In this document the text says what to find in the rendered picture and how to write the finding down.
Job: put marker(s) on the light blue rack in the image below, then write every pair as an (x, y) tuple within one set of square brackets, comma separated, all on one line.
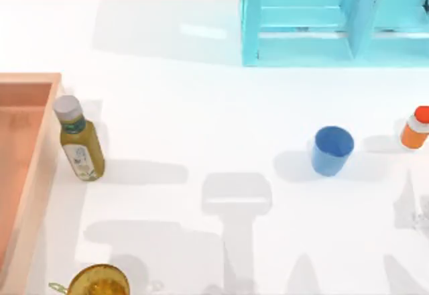
[(301, 16)]

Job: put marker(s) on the blue cup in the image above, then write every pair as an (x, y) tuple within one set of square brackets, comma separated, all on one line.
[(330, 156)]

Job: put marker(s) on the orange bottle with red cap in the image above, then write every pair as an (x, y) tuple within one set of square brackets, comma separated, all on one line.
[(415, 134)]

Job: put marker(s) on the green bottle with grey cap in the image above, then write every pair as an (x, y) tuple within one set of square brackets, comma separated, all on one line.
[(82, 147)]

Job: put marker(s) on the shallow salmon-coloured box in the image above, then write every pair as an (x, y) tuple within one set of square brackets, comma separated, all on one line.
[(20, 161)]

